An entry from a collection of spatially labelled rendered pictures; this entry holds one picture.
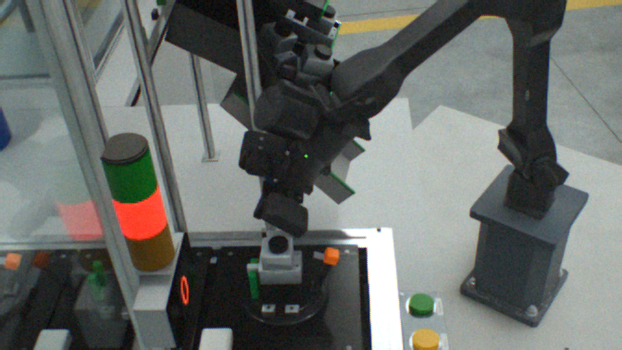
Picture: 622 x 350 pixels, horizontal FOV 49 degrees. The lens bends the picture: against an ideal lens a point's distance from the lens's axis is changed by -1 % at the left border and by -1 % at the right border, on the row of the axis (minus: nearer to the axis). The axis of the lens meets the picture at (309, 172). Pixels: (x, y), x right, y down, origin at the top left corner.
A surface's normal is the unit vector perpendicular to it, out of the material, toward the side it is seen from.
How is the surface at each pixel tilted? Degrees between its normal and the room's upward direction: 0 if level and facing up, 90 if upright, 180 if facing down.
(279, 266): 90
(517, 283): 90
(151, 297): 0
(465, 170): 0
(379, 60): 21
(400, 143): 0
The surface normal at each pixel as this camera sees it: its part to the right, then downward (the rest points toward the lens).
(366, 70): -0.40, -0.64
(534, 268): 0.13, 0.61
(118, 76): -0.05, -0.78
